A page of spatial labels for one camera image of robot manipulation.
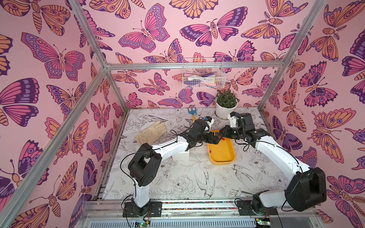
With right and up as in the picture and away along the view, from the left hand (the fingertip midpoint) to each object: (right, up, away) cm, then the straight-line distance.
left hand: (219, 135), depth 84 cm
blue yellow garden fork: (-14, +16, +34) cm, 40 cm away
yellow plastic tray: (+4, -13, +10) cm, 17 cm away
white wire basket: (-8, +41, +13) cm, 44 cm away
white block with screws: (-23, -13, +4) cm, 26 cm away
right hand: (+1, +4, -1) cm, 4 cm away
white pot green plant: (+10, +22, +19) cm, 31 cm away
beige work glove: (-45, -2, +19) cm, 49 cm away
